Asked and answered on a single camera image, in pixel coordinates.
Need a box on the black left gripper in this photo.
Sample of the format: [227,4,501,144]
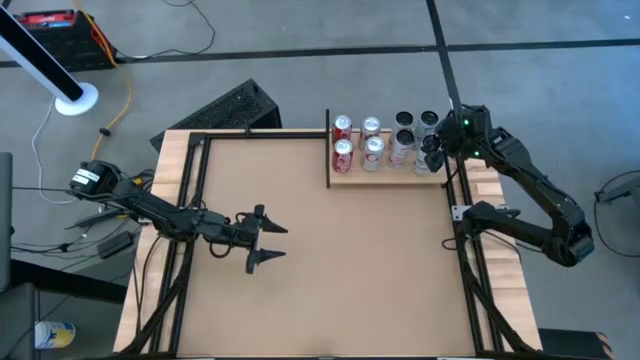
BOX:
[224,203,290,275]

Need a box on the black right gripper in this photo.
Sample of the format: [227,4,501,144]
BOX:
[425,114,469,174]

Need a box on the white can black lid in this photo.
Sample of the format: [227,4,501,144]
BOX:
[413,134,441,177]

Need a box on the silver cola can black lid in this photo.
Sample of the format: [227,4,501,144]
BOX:
[388,128,416,170]
[388,110,415,150]

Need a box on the silver Diet Coke can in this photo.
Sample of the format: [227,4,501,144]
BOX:
[357,116,382,151]
[360,135,386,173]

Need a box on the red Coca-Cola can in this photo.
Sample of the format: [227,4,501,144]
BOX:
[332,138,355,175]
[331,114,354,144]

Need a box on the small wooden block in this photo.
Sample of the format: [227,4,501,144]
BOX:
[474,181,504,197]

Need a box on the black perforated case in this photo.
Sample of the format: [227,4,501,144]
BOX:
[149,78,283,151]

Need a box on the black power adapter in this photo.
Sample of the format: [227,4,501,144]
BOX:
[97,233,135,260]

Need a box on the white yellow blue can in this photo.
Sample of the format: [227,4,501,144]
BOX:
[33,320,77,350]

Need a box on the black case orange corner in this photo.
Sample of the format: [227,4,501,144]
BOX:
[538,327,615,360]

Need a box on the black white pole round base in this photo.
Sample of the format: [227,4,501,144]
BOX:
[0,4,100,117]

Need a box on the grey furniture panel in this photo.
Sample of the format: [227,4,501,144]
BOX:
[0,152,14,294]

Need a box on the black red equipment box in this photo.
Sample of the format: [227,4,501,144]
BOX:
[13,8,120,72]

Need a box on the wooden shelf black frame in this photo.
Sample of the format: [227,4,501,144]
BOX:
[324,108,450,190]

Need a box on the black aluminium table frame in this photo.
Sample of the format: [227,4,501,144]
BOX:
[119,129,536,360]

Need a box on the yellow cable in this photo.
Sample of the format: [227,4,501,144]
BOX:
[72,0,135,164]

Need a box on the black cable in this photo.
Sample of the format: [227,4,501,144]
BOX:
[118,0,218,62]

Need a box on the white cable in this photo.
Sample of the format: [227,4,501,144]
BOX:
[30,97,76,205]

